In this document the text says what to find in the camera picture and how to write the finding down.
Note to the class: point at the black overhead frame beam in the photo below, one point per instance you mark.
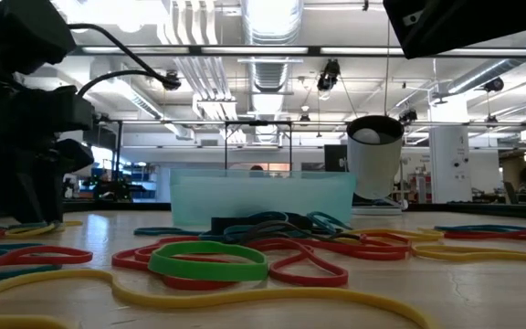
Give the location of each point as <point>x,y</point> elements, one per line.
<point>313,51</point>

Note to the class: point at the blue storage shelving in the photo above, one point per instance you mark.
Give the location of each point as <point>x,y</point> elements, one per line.
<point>139,183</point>

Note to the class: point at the wide black rubber band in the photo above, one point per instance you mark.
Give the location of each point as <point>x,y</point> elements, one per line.
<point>226,224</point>

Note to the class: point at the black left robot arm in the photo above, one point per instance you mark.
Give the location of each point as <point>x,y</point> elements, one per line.
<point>16,32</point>

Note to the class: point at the long yellow rubber band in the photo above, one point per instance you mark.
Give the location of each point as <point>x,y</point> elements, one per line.
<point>199,300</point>

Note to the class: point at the white building column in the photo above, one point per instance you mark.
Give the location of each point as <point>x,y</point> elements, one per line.
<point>450,160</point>

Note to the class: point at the silver ceiling air duct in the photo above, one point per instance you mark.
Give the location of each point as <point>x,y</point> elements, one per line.
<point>270,77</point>

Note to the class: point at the teal translucent plastic bin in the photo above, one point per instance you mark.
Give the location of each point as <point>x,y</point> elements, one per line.
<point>263,196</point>

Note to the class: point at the wide green rubber band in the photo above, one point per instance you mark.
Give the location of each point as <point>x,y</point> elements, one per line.
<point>208,270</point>

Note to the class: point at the long teal rubber band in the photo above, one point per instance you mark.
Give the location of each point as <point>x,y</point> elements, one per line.
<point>25,270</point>

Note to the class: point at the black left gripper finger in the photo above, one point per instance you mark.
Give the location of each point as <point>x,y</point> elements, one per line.
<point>39,201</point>

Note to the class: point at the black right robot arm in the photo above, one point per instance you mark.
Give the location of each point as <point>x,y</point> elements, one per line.
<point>450,23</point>

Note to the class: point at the person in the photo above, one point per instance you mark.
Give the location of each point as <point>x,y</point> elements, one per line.
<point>256,171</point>

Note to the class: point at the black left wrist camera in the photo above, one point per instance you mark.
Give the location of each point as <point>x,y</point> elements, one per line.
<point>69,109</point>

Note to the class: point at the black pipe scaffold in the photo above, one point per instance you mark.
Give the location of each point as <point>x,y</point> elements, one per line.
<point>258,123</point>
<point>119,151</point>

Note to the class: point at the black screen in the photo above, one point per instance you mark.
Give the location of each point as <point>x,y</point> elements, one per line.
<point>335,157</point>

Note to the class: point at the long red rubber band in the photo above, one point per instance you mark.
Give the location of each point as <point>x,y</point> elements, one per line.
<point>308,279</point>

